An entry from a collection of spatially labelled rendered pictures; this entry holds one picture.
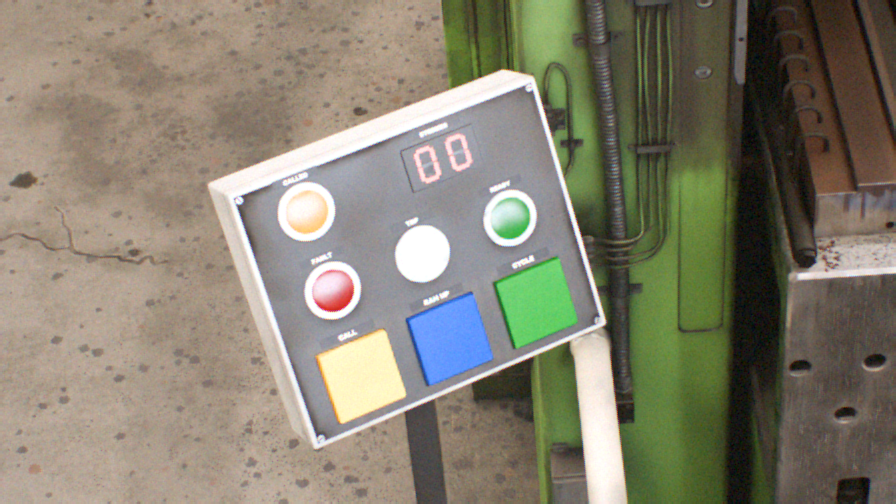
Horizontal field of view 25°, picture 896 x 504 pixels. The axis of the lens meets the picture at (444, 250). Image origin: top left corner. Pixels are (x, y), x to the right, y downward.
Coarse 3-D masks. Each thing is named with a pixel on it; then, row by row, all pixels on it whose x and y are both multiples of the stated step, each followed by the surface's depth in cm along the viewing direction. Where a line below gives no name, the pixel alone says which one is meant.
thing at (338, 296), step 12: (324, 276) 200; (336, 276) 201; (348, 276) 201; (312, 288) 200; (324, 288) 200; (336, 288) 201; (348, 288) 201; (324, 300) 201; (336, 300) 201; (348, 300) 202
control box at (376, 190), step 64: (384, 128) 202; (448, 128) 203; (512, 128) 205; (256, 192) 197; (320, 192) 199; (384, 192) 201; (448, 192) 204; (512, 192) 206; (256, 256) 198; (320, 256) 200; (384, 256) 203; (448, 256) 205; (512, 256) 207; (576, 256) 210; (256, 320) 206; (320, 320) 201; (384, 320) 204; (320, 384) 202; (448, 384) 207
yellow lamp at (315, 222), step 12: (300, 192) 198; (312, 192) 198; (288, 204) 198; (300, 204) 198; (312, 204) 199; (324, 204) 199; (288, 216) 198; (300, 216) 198; (312, 216) 199; (324, 216) 199; (300, 228) 199; (312, 228) 199
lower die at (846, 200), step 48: (768, 0) 248; (816, 0) 244; (864, 0) 241; (816, 48) 239; (864, 48) 237; (816, 96) 233; (864, 96) 231; (816, 144) 227; (864, 144) 225; (816, 192) 222; (864, 192) 221
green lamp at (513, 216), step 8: (504, 200) 206; (512, 200) 206; (520, 200) 206; (496, 208) 206; (504, 208) 206; (512, 208) 206; (520, 208) 206; (528, 208) 207; (496, 216) 206; (504, 216) 206; (512, 216) 206; (520, 216) 207; (528, 216) 207; (496, 224) 206; (504, 224) 206; (512, 224) 206; (520, 224) 207; (528, 224) 207; (496, 232) 206; (504, 232) 206; (512, 232) 207; (520, 232) 207
